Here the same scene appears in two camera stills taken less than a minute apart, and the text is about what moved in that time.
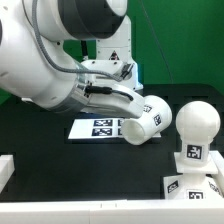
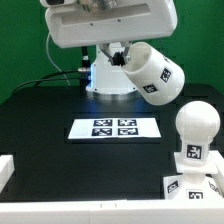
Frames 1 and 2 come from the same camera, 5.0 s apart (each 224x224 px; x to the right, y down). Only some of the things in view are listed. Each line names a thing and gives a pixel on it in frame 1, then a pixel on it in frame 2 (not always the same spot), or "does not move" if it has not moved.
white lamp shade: [156, 116] to [156, 78]
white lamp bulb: [197, 123] does not move
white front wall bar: [113, 212] does not move
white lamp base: [193, 182] does not move
